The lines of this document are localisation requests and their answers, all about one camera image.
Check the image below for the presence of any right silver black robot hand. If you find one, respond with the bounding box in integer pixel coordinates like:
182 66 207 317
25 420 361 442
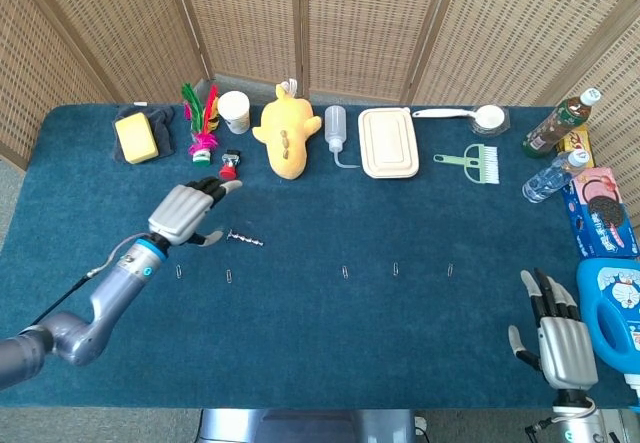
508 268 600 392

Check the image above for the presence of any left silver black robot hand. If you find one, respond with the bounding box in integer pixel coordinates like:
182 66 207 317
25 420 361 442
147 176 244 248

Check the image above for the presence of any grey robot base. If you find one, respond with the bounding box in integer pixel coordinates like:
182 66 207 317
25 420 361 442
195 408 417 443

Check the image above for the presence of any blue detergent bottle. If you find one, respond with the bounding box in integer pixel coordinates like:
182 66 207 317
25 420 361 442
575 257 640 404

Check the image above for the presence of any colourful feather shuttlecock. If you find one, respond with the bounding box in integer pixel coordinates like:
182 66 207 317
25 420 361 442
180 82 221 168

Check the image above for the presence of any dark grey cloth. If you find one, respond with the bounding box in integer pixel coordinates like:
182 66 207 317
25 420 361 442
112 105 177 163

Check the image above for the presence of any yellow sponge block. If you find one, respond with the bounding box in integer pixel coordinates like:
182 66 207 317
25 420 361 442
114 112 160 165

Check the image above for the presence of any white paper cup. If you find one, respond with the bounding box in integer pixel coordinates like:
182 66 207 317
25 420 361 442
216 90 252 135

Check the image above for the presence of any blue pink cookie box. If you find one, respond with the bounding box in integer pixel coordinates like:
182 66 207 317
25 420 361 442
560 165 640 258

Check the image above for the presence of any yellow plush toy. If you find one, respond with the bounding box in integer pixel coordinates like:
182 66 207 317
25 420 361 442
251 78 323 181

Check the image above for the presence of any clear water bottle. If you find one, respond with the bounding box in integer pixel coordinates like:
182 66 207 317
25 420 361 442
521 150 591 205

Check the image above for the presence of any clear squeeze wash bottle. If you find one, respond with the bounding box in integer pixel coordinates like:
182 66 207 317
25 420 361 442
324 105 361 170

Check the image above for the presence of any blue carpet table cover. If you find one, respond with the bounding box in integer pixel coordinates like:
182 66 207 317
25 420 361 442
0 102 640 410

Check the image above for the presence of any yellow snack box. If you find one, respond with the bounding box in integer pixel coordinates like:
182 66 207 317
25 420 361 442
557 123 594 167

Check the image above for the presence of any beige lidded lunch box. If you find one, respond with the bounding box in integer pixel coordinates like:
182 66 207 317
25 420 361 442
357 107 420 180

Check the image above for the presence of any silver foil dish stack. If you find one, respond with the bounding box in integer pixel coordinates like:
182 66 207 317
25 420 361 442
468 107 512 138

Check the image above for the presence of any white plastic ladle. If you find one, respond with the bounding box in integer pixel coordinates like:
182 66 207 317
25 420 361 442
410 104 505 133

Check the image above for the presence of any bamboo folding screen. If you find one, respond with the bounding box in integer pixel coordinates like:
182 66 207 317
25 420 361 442
0 0 640 224

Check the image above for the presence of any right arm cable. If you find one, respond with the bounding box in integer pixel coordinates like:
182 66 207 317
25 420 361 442
524 397 599 437

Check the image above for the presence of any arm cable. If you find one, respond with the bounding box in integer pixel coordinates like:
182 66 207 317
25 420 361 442
524 397 599 437
29 232 154 329

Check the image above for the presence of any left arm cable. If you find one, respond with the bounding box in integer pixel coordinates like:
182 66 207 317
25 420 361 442
29 232 154 329

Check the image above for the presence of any green handled white brush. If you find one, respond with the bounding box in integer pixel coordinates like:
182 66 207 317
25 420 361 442
432 143 501 185

